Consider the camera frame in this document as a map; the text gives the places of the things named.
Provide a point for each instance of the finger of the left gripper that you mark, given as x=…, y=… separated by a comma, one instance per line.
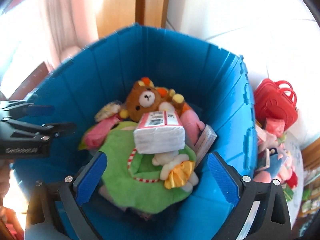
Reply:
x=20, y=129
x=16, y=109

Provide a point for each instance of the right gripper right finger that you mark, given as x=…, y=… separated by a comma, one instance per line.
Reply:
x=259, y=209

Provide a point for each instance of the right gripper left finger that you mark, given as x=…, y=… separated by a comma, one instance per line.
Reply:
x=43, y=219

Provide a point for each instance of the pig plush blue shirt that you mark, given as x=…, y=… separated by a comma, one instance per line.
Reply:
x=279, y=167

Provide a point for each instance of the yellow snack packet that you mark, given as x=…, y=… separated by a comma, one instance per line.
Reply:
x=109, y=110

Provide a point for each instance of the green plush cloth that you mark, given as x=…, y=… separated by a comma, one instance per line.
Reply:
x=130, y=178

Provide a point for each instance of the white yellow duck plush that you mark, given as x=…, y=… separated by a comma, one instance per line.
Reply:
x=177, y=170

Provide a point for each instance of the green medicine box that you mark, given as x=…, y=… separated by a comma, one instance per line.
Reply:
x=288, y=192

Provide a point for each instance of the pig plush red dress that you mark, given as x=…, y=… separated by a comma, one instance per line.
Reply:
x=291, y=177

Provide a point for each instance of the white barcode box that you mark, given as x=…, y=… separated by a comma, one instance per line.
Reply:
x=263, y=160

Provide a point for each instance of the pink floral tissue pack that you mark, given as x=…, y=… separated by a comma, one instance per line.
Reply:
x=275, y=126

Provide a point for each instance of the brown bear plush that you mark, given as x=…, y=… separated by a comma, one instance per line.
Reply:
x=144, y=97

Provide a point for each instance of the pink plush in crate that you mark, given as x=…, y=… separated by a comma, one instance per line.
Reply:
x=192, y=124

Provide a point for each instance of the red plastic carry case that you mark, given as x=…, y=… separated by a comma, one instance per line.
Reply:
x=275, y=100

